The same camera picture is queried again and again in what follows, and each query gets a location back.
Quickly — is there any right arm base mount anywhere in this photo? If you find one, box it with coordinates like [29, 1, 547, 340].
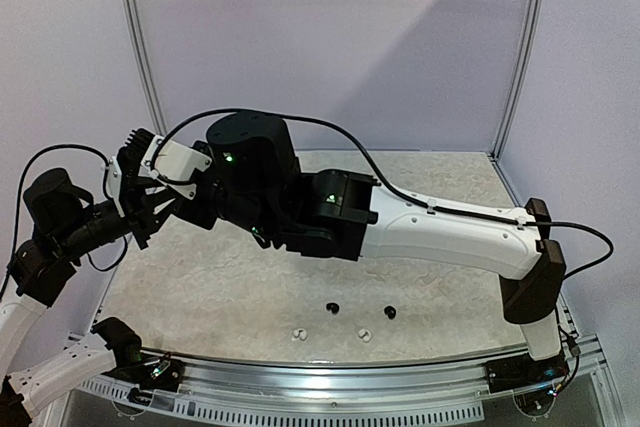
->
[484, 344, 581, 396]

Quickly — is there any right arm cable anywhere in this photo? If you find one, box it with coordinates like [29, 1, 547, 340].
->
[149, 106, 615, 278]

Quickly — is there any white earbud right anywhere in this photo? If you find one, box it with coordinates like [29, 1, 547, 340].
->
[358, 329, 372, 343]

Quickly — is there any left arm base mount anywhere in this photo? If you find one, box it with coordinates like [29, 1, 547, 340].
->
[110, 353, 186, 392]

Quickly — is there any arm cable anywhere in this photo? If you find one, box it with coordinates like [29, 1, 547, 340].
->
[149, 106, 615, 278]
[0, 144, 131, 298]

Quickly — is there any aluminium frame post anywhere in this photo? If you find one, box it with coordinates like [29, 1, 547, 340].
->
[490, 0, 542, 163]
[122, 0, 168, 134]

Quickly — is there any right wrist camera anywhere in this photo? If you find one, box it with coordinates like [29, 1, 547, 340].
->
[118, 128, 211, 200]

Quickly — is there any white earbud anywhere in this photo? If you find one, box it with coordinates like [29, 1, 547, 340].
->
[358, 329, 372, 343]
[292, 329, 308, 341]

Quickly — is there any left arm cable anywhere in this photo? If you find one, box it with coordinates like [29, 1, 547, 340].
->
[0, 144, 131, 298]

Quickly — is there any aluminium front rail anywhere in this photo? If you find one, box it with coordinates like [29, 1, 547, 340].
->
[47, 331, 626, 421]

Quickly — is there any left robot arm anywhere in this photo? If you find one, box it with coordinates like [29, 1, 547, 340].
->
[1, 168, 173, 426]

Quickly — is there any left aluminium frame post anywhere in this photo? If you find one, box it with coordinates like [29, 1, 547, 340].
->
[122, 0, 168, 134]

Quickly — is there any black earbud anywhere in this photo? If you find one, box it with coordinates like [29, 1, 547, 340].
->
[326, 302, 340, 315]
[384, 306, 397, 320]

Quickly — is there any black earbud left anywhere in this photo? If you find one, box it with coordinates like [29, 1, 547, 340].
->
[326, 302, 340, 315]

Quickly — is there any black earbud right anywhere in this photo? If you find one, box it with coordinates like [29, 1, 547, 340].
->
[384, 306, 397, 320]

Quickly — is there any white earbud left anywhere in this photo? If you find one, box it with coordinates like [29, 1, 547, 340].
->
[292, 329, 308, 341]

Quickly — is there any right aluminium frame post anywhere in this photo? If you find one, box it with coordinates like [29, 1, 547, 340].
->
[490, 0, 542, 163]

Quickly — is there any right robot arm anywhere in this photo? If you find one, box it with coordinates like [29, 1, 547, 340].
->
[141, 108, 566, 383]

